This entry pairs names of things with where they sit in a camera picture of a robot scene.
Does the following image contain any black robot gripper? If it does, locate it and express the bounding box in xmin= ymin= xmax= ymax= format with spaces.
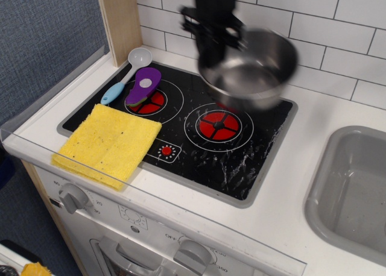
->
xmin=180 ymin=0 xmax=244 ymax=66

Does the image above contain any stainless steel pot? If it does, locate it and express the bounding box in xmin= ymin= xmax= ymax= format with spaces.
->
xmin=198 ymin=29 xmax=299 ymax=111

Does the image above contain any purple toy eggplant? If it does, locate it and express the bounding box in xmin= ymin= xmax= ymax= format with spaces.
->
xmin=125 ymin=67 xmax=162 ymax=107

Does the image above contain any black toy stovetop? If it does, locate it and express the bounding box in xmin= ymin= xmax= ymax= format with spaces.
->
xmin=56 ymin=61 xmax=299 ymax=210

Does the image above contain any yellow folded cloth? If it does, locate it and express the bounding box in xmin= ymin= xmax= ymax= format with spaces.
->
xmin=51 ymin=104 xmax=162 ymax=191

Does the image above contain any grey left oven knob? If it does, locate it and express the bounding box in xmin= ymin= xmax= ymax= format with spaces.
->
xmin=59 ymin=183 xmax=89 ymax=214

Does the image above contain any grey oven knob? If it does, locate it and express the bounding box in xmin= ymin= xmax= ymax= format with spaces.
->
xmin=173 ymin=240 xmax=212 ymax=275
xmin=59 ymin=183 xmax=89 ymax=214

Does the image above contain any grey toy sink basin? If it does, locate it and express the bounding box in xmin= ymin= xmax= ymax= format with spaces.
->
xmin=305 ymin=126 xmax=385 ymax=266

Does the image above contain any grey right oven knob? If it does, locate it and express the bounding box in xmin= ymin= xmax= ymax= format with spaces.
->
xmin=173 ymin=240 xmax=212 ymax=275

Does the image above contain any white toy oven front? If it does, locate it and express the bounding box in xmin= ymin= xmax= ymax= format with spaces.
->
xmin=36 ymin=168 xmax=281 ymax=275

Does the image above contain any yellow object bottom left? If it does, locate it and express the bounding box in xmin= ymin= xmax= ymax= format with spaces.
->
xmin=21 ymin=262 xmax=52 ymax=276

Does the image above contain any spoon with blue handle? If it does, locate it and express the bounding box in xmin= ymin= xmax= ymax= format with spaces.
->
xmin=100 ymin=47 xmax=153 ymax=105

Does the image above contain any wooden vertical post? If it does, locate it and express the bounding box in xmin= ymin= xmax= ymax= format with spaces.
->
xmin=98 ymin=0 xmax=143 ymax=67

